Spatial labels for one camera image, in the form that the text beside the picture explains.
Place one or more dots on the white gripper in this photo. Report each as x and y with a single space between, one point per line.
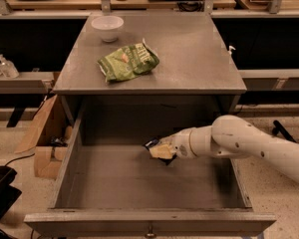
181 144

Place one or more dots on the dark blue rxbar wrapper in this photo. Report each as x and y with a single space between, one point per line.
155 141

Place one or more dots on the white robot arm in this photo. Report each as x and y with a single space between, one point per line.
228 137

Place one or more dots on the open grey top drawer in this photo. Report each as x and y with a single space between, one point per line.
109 185

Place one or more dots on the brass drawer knob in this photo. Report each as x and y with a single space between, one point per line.
150 234

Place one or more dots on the white pump bottle top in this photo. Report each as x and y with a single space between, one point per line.
231 49

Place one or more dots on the grey wooden cabinet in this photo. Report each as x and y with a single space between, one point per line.
193 61

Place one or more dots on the green chip bag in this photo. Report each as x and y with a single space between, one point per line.
128 62

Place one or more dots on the brown cardboard box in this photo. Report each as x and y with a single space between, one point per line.
47 138

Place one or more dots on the white ceramic bowl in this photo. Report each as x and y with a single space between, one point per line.
108 28

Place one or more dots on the black bin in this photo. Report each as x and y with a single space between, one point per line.
8 193

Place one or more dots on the clear sanitizer bottle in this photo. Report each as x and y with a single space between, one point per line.
7 68

